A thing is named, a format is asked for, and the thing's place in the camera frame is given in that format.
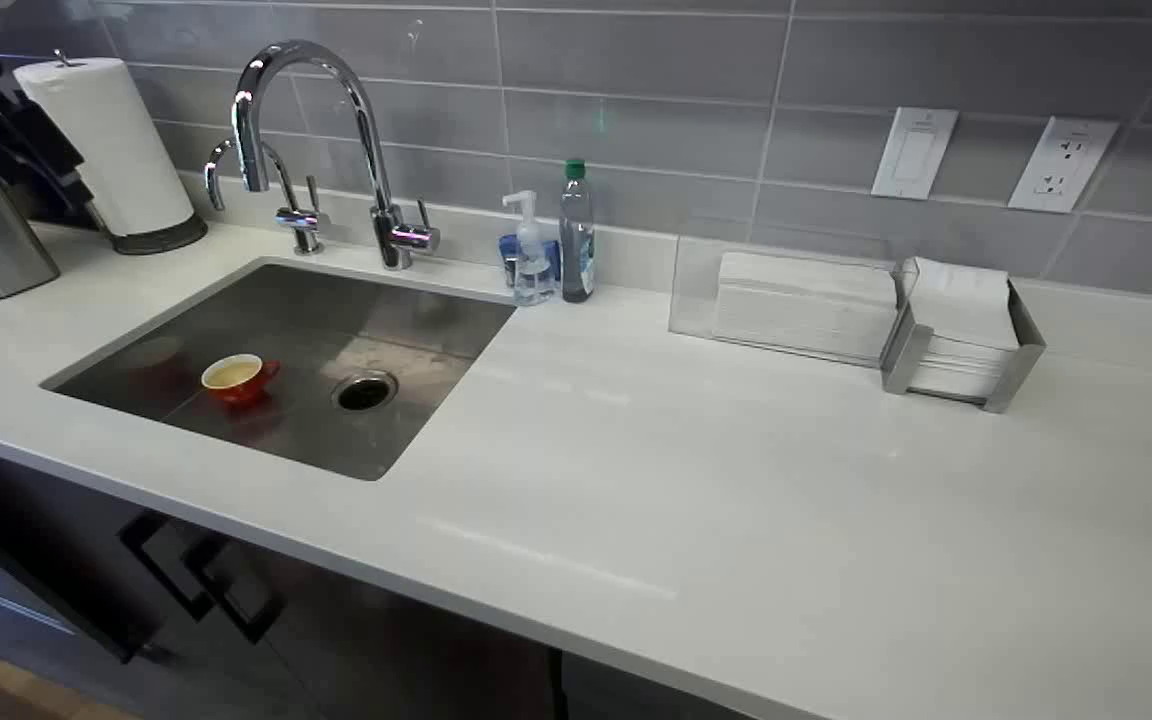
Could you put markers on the white paper towel roll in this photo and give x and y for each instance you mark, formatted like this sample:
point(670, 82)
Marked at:
point(110, 147)

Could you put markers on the clear acrylic towel holder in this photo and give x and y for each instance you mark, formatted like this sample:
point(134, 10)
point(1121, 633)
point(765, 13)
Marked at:
point(694, 298)

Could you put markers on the folded white paper towel stack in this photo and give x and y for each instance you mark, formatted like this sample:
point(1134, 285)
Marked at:
point(800, 305)

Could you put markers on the dark paper towel holder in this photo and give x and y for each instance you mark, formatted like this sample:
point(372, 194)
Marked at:
point(162, 241)

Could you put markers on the clear pump soap bottle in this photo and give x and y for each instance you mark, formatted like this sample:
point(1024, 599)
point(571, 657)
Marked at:
point(531, 260)

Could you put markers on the green cap dish soap bottle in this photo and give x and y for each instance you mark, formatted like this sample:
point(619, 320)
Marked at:
point(579, 241)

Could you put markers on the black sink drain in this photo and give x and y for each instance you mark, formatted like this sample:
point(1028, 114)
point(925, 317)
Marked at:
point(367, 395)

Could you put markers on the tall chrome faucet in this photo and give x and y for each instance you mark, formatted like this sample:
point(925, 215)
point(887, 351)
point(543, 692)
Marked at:
point(392, 238)

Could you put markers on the stainless steel sink basin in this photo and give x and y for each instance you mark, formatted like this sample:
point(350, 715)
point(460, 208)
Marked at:
point(271, 312)

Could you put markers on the small chrome side faucet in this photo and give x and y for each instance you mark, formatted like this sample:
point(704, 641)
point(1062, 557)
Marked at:
point(297, 222)

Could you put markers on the small red bowl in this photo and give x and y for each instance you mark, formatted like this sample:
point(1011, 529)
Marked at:
point(238, 378)

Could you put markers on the dark cabinet front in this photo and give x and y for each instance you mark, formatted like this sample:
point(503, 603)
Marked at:
point(378, 641)

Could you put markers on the white napkin stack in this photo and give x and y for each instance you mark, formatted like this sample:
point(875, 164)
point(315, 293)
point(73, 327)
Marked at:
point(957, 305)

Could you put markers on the metal napkin holder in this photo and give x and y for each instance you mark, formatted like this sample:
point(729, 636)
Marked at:
point(1021, 360)

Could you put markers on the white wall outlet left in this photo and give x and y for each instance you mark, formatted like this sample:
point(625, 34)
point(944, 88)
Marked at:
point(915, 154)

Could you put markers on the white wall outlet plate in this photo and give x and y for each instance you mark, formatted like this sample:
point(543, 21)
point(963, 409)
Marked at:
point(1062, 164)

